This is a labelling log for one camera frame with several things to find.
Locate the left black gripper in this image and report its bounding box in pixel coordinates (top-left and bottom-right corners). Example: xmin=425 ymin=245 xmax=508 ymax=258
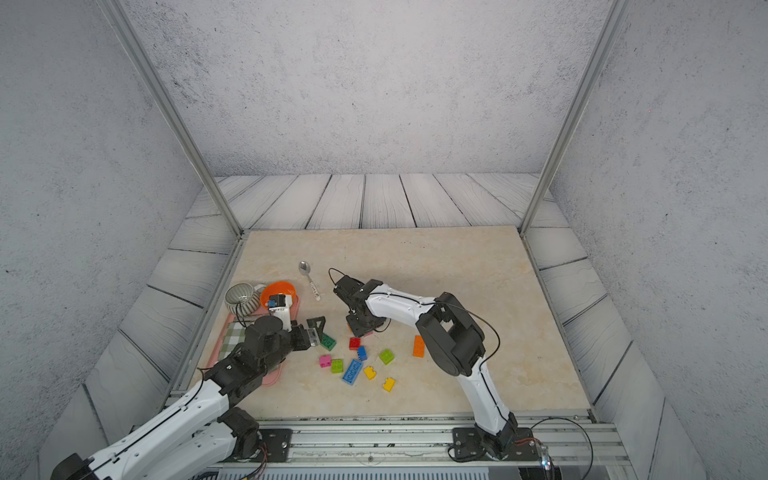
xmin=259 ymin=314 xmax=327 ymax=379

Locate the lime green lego brick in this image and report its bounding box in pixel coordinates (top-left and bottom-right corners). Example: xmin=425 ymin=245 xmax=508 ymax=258
xmin=379 ymin=349 xmax=395 ymax=365

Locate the dark green lego brick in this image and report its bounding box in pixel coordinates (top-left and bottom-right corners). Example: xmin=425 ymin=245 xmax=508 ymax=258
xmin=320 ymin=333 xmax=337 ymax=351

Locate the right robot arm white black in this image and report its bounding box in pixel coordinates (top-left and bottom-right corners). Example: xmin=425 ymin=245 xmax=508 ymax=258
xmin=334 ymin=275 xmax=518 ymax=460

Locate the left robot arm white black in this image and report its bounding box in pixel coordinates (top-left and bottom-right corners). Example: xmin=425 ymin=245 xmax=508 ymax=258
xmin=51 ymin=315 xmax=326 ymax=479

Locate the long blue lego brick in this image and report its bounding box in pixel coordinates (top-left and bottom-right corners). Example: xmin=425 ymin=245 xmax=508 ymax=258
xmin=342 ymin=359 xmax=363 ymax=386

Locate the orange lego brick right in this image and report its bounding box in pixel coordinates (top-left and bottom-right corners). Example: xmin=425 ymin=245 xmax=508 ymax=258
xmin=412 ymin=335 xmax=425 ymax=358

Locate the yellow notched lego brick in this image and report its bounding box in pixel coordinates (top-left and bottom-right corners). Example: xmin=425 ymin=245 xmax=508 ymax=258
xmin=382 ymin=378 xmax=396 ymax=392

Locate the orange plastic bowl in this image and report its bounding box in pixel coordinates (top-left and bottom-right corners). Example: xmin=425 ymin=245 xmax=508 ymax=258
xmin=260 ymin=281 xmax=300 ymax=313

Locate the pink tray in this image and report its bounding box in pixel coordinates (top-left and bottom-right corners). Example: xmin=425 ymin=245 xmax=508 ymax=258
xmin=203 ymin=304 xmax=300 ymax=386

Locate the metal spoon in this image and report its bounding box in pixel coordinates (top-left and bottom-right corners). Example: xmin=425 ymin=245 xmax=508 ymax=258
xmin=298 ymin=261 xmax=322 ymax=301

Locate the green checkered cloth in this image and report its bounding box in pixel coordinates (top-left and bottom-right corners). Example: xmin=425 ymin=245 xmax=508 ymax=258
xmin=217 ymin=321 xmax=245 ymax=360

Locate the grey ribbed cup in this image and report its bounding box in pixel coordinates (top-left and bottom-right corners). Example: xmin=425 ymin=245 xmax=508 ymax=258
xmin=225 ymin=283 xmax=260 ymax=317

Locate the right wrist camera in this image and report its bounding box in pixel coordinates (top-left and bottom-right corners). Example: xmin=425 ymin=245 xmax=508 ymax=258
xmin=334 ymin=275 xmax=364 ymax=310

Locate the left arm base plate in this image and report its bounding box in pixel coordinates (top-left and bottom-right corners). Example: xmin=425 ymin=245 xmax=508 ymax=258
xmin=227 ymin=428 xmax=293 ymax=464

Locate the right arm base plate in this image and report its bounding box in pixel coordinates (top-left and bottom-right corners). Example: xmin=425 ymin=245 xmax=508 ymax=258
xmin=447 ymin=426 xmax=541 ymax=463

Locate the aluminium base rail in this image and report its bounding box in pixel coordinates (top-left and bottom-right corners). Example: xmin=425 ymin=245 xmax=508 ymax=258
xmin=259 ymin=410 xmax=636 ymax=479

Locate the left frame post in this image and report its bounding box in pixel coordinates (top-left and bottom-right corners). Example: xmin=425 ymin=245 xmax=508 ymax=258
xmin=97 ymin=0 xmax=244 ymax=239

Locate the frame post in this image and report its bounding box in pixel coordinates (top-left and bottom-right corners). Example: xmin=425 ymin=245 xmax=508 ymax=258
xmin=97 ymin=0 xmax=244 ymax=239
xmin=518 ymin=0 xmax=631 ymax=238

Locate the right frame post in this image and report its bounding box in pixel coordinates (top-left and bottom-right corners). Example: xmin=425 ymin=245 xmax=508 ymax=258
xmin=518 ymin=0 xmax=631 ymax=238

